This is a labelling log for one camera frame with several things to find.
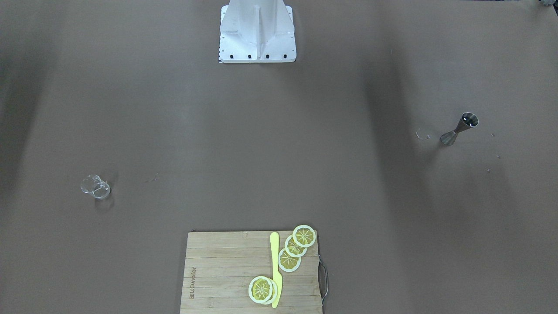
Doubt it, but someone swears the small clear glass cup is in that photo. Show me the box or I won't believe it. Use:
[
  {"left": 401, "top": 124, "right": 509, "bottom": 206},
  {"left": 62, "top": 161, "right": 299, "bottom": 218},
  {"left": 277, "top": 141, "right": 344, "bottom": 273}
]
[{"left": 80, "top": 174, "right": 111, "bottom": 200}]

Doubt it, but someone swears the yellow plastic knife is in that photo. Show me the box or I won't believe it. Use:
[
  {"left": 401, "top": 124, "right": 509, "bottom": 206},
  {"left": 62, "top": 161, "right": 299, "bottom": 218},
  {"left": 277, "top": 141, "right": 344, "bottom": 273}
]
[{"left": 270, "top": 231, "right": 283, "bottom": 309}]

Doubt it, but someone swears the wooden cutting board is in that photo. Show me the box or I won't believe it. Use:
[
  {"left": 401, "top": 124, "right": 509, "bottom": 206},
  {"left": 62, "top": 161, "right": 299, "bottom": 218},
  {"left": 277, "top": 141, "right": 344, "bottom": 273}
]
[{"left": 180, "top": 231, "right": 327, "bottom": 314}]

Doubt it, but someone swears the steel double jigger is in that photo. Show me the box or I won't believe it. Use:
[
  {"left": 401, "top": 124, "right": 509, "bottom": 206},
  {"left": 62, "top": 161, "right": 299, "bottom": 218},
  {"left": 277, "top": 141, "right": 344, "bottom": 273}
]
[{"left": 440, "top": 113, "right": 479, "bottom": 146}]

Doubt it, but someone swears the middle row lemon slice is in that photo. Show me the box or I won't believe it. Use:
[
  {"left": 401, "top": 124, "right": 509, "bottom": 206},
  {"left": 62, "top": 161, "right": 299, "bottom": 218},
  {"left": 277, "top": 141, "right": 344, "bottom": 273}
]
[{"left": 284, "top": 234, "right": 308, "bottom": 258}]

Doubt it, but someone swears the end row lemon slice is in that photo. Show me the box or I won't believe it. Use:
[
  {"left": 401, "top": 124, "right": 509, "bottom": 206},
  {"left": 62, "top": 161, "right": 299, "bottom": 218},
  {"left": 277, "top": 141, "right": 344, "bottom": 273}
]
[{"left": 292, "top": 225, "right": 317, "bottom": 248}]

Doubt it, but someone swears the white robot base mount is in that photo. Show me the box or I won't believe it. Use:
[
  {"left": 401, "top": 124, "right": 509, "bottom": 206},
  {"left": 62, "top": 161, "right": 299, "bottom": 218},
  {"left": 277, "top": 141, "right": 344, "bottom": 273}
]
[{"left": 218, "top": 0, "right": 297, "bottom": 63}]

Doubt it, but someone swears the lemon slice beside knife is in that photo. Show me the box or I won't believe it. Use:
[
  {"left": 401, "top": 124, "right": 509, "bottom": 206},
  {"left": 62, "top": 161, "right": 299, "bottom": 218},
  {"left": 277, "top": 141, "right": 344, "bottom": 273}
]
[{"left": 248, "top": 276, "right": 279, "bottom": 305}]

